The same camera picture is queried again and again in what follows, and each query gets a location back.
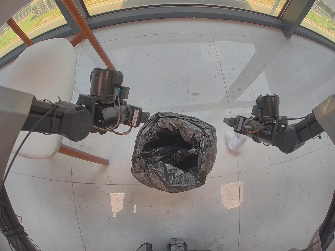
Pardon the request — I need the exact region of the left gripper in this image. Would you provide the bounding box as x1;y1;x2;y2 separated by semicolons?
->
93;103;144;131

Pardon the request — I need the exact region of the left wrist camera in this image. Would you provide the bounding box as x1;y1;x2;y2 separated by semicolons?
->
116;85;131;100

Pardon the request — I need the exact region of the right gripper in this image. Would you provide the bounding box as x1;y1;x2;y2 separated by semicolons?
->
234;115;279;144

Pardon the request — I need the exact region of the window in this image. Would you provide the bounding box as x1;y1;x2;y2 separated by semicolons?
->
0;0;335;68

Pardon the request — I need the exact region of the black cable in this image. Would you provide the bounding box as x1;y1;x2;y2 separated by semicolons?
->
3;100;58;182

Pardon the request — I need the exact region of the black plastic bag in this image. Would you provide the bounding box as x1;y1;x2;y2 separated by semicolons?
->
131;111;218;193

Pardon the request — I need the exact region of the crumpled white paper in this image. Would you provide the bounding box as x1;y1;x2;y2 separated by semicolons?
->
226;130;248;154

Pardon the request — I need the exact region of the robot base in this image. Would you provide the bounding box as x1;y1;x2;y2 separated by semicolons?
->
136;238;189;251

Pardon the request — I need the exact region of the white cushioned wooden chair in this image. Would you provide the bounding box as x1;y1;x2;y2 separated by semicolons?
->
0;0;117;166

